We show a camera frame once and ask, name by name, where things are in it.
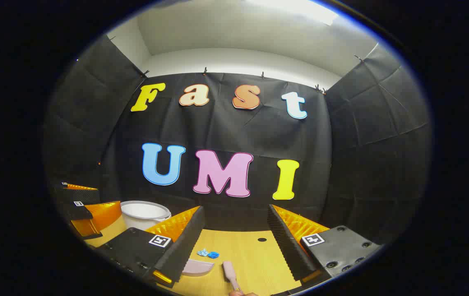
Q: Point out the white ribbed garbage bin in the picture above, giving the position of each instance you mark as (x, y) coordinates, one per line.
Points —
(144, 213)

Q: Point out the pale lilac plastic dustpan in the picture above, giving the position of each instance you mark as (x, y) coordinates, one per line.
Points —
(197, 267)

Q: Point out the black backdrop cloth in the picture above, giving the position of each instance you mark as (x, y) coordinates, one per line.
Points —
(226, 131)

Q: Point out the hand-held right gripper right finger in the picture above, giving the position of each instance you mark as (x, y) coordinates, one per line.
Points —
(287, 246)

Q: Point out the light blue paper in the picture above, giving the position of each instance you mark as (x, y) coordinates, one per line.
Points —
(202, 252)

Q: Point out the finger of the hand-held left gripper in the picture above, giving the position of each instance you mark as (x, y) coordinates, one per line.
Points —
(79, 211)
(76, 194)

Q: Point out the wooden desktop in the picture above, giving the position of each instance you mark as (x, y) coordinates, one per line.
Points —
(250, 255)

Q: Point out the dark blue paper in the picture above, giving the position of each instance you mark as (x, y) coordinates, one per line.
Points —
(213, 255)

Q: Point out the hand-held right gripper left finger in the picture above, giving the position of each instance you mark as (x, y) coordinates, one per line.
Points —
(185, 250)

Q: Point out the small lilac broom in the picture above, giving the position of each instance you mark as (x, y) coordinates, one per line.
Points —
(230, 271)

